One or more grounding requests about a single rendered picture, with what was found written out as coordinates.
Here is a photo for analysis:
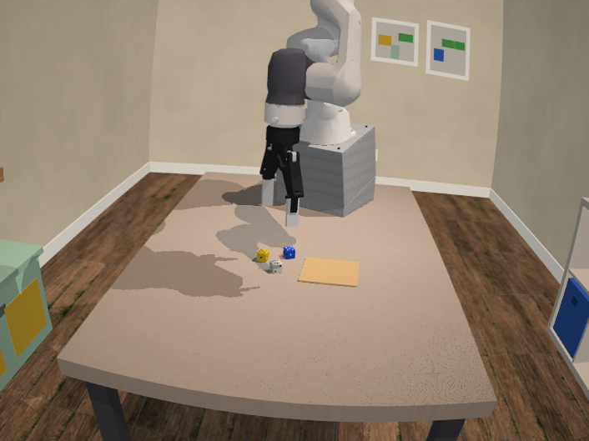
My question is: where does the white die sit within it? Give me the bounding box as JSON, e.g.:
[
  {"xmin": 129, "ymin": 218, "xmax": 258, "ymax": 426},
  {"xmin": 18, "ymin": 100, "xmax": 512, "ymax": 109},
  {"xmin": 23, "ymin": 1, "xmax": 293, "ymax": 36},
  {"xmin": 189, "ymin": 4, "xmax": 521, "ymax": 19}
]
[{"xmin": 269, "ymin": 260, "xmax": 283, "ymax": 273}]

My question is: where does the light orange mat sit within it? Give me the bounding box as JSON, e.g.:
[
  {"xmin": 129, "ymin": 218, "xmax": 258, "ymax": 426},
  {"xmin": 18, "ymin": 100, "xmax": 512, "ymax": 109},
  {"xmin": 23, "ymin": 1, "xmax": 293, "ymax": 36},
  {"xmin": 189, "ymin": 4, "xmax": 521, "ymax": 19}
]
[{"xmin": 298, "ymin": 257, "xmax": 360, "ymax": 287}]

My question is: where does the blue die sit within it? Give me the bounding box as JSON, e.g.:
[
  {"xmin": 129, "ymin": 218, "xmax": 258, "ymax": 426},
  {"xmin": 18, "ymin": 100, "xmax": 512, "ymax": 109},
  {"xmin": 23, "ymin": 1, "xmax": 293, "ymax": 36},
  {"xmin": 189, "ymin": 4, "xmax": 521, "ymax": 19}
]
[{"xmin": 283, "ymin": 247, "xmax": 295, "ymax": 259}]

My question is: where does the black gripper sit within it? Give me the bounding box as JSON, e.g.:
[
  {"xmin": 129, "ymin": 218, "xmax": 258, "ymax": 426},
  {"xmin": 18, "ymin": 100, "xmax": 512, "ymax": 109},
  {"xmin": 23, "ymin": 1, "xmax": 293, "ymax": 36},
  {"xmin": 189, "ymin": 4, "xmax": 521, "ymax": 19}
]
[{"xmin": 259, "ymin": 125, "xmax": 304, "ymax": 228}]

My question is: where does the yellow die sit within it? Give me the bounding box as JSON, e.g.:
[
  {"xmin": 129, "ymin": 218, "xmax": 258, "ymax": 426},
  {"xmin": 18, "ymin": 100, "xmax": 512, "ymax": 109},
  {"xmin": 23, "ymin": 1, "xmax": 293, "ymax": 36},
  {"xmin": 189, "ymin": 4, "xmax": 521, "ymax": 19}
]
[{"xmin": 256, "ymin": 249, "xmax": 269, "ymax": 263}]

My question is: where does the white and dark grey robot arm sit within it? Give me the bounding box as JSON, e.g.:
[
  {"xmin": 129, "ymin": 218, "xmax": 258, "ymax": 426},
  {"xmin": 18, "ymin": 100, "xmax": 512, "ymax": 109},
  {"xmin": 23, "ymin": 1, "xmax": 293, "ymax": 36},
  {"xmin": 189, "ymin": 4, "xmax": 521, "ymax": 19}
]
[{"xmin": 264, "ymin": 0, "xmax": 362, "ymax": 145}]

